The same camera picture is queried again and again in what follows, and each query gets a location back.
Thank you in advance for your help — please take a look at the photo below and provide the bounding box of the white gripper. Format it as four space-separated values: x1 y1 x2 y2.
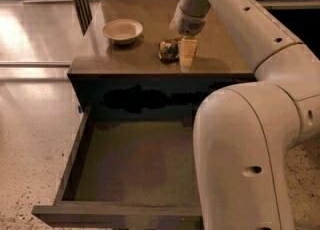
169 4 207 72

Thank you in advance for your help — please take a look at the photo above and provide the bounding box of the crushed orange soda can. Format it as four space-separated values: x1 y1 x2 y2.
158 38 181 64

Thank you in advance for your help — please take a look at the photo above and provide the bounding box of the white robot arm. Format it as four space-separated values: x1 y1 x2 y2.
172 0 320 230

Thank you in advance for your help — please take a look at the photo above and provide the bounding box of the open grey top drawer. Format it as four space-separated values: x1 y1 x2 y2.
32 106 203 230

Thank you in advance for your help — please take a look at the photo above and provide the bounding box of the white paper bowl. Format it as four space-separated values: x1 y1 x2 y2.
103 19 143 45

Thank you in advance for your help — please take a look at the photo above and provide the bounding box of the grey cabinet with countertop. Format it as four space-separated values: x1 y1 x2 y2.
68 0 254 121

